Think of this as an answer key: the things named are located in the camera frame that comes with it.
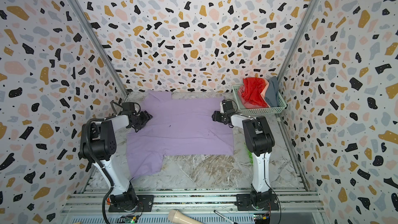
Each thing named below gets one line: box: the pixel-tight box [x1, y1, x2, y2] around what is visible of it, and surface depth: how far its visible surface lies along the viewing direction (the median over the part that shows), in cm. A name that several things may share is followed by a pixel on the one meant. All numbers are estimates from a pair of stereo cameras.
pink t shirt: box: [237, 78, 271, 109], surface depth 114 cm
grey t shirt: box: [264, 76, 279, 108], surface depth 111 cm
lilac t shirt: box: [125, 90, 234, 181], surface depth 98 cm
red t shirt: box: [239, 77, 269, 108], surface depth 112 cm
